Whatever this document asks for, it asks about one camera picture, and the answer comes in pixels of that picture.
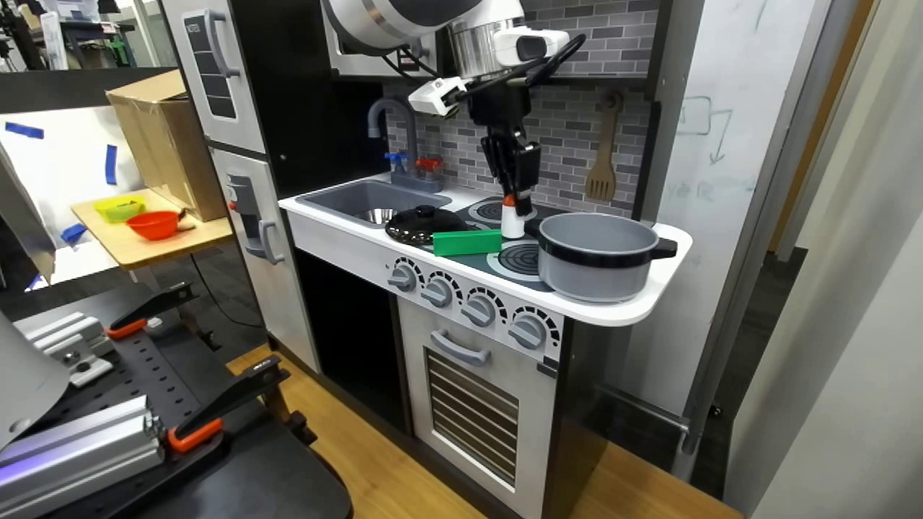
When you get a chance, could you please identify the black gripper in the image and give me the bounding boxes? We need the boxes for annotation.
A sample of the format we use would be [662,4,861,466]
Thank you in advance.
[470,84,539,215]

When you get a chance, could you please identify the white bottle orange cap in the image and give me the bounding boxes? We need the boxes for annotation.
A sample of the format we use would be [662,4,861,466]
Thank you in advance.
[502,197,526,238]

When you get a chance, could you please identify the black pot lid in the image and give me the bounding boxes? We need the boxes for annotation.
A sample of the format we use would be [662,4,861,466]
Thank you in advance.
[388,205,467,246]

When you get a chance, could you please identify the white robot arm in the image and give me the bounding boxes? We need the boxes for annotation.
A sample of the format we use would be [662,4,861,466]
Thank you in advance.
[320,0,568,213]

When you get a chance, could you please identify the grey toy cooking pot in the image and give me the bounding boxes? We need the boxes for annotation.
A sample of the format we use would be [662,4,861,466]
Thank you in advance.
[538,213,678,306]

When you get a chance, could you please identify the green rectangular block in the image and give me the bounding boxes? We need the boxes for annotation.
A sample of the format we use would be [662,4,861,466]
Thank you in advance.
[433,231,502,256]

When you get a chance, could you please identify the grey toy faucet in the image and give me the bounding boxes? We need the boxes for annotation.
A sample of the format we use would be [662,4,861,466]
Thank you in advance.
[368,94,447,192]

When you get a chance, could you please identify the small metal bowl in sink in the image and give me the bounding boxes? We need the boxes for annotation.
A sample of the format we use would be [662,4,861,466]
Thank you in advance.
[368,208,395,227]

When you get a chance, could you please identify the toy kitchen play set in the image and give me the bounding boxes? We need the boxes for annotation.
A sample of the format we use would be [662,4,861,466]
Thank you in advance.
[159,0,694,519]

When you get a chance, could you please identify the black orange clamp lower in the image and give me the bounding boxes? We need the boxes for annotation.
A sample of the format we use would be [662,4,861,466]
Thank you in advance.
[164,354,290,455]

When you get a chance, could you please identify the black orange clamp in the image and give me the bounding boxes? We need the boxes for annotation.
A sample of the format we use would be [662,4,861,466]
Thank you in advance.
[108,282,193,339]
[164,354,290,455]

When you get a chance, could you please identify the orange bowl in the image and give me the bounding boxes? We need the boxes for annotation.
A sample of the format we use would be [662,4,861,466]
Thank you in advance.
[131,210,186,238]

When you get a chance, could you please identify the cardboard box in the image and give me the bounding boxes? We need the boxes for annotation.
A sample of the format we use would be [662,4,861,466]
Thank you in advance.
[108,68,225,223]

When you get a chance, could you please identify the wooden board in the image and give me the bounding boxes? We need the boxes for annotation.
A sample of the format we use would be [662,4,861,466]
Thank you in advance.
[73,187,231,269]

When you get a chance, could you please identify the black orange clamp upper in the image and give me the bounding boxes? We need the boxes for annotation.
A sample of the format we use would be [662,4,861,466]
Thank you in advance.
[108,282,193,339]

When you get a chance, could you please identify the green yellow tray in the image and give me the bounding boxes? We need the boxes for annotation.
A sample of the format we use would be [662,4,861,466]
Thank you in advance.
[95,197,147,224]

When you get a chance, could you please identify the wooden spatula on wall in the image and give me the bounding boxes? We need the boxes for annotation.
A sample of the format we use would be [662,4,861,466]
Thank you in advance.
[587,94,623,202]

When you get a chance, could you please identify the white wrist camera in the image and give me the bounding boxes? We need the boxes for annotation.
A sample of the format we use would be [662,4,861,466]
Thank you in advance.
[407,25,587,115]

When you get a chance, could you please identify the aluminium extrusion rail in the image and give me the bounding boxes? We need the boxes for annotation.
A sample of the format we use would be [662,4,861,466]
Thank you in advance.
[0,394,164,519]

